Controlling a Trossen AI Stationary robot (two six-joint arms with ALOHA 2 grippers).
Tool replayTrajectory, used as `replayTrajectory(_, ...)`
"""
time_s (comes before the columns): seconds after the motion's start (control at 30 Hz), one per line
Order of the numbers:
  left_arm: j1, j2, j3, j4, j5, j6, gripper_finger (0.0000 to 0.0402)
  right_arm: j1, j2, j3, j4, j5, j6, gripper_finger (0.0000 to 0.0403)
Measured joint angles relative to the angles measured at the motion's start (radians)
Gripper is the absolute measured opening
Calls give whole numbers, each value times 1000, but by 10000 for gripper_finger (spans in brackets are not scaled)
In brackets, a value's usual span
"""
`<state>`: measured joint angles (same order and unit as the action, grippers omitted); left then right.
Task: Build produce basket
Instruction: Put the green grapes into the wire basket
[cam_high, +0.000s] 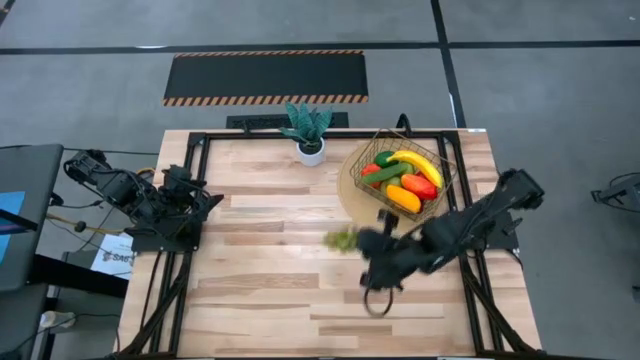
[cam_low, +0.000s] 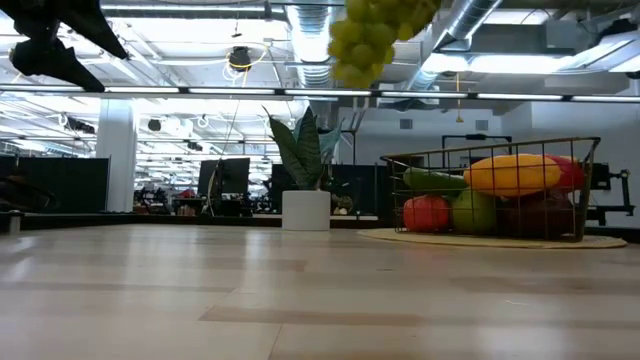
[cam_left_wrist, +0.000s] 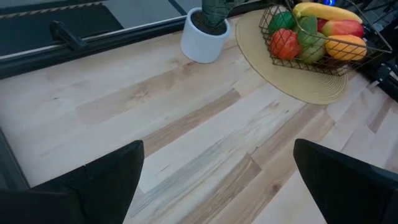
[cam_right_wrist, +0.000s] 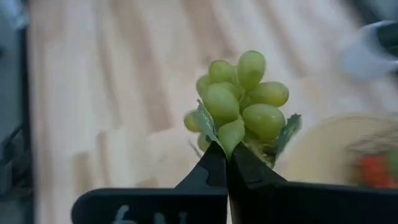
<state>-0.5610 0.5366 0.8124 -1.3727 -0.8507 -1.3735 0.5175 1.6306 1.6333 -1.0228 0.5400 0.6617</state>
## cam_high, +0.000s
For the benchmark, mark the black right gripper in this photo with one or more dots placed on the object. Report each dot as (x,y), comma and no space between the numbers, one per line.
(395,260)

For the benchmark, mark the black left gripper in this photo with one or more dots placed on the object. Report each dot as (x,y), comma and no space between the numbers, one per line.
(180,190)

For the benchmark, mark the green grape bunch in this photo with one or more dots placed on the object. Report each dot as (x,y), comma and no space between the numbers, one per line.
(341,240)

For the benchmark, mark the yellow orange mango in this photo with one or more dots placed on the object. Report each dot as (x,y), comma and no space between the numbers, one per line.
(403,198)

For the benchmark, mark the green cucumber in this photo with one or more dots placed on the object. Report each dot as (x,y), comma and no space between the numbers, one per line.
(387,173)

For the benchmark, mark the red tomato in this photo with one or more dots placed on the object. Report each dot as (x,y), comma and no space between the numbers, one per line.
(370,170)

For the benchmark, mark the red orange mango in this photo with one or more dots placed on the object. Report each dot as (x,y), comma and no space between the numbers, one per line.
(419,186)

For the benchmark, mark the green avocado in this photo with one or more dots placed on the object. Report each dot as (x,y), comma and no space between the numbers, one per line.
(384,159)

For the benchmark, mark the yellow banana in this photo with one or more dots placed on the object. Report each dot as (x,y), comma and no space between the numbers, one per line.
(420,164)

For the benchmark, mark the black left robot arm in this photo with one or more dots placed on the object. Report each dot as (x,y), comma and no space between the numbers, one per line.
(120,187)

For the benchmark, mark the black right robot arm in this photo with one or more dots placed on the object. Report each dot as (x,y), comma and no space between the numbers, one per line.
(490,210)

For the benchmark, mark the round wooden board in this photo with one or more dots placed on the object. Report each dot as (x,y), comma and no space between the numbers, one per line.
(352,200)

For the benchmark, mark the white plant pot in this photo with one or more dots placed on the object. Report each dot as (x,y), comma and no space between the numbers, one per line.
(311,157)

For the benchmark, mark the black floor strip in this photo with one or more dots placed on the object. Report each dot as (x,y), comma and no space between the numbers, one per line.
(260,121)

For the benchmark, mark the white printed paper sign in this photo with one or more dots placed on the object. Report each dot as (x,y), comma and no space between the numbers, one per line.
(112,257)

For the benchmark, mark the green artificial plant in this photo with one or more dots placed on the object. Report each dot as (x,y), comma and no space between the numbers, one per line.
(306,122)

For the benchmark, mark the black desk crossbar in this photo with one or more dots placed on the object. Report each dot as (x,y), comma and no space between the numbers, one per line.
(80,275)

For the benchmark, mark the black hazard-striped floor mat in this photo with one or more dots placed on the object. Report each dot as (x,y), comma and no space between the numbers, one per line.
(265,75)

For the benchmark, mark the dark grey desk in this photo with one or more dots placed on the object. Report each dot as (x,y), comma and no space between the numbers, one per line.
(30,170)

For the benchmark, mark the clear plastic bottle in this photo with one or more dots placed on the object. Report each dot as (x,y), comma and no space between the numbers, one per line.
(56,319)

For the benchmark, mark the blue screen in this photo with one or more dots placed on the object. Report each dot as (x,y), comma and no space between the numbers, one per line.
(10,205)

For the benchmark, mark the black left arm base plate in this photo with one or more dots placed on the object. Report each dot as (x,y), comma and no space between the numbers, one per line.
(165,244)

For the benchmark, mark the black aluminium table frame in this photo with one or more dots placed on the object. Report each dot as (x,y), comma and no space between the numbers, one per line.
(177,300)

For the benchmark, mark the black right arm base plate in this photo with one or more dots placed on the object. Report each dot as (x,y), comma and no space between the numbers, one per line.
(505,237)

